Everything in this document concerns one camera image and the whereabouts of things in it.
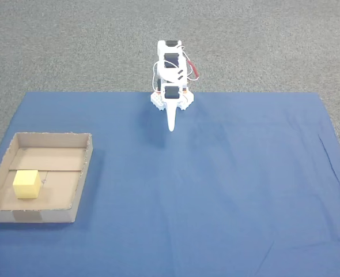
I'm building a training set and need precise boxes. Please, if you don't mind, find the yellow cube block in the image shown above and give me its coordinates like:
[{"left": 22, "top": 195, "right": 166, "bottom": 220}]
[{"left": 12, "top": 170, "right": 41, "bottom": 200}]

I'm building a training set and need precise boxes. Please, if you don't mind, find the shallow cardboard box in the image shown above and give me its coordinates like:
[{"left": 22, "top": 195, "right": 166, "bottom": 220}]
[{"left": 0, "top": 132, "right": 95, "bottom": 224}]

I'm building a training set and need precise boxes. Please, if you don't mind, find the blue table cloth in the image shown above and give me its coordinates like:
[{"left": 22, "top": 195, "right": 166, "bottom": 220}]
[{"left": 0, "top": 91, "right": 340, "bottom": 277}]

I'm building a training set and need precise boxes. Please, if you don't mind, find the white perforated base plate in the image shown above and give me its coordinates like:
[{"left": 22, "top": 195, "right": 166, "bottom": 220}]
[{"left": 150, "top": 90, "right": 195, "bottom": 112}]

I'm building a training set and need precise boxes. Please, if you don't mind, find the thin white wire loop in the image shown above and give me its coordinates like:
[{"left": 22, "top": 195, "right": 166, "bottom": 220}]
[{"left": 151, "top": 61, "right": 161, "bottom": 93}]

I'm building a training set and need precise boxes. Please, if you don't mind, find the red and white wire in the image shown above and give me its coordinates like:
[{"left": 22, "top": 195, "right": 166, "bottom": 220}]
[{"left": 181, "top": 45, "right": 201, "bottom": 82}]

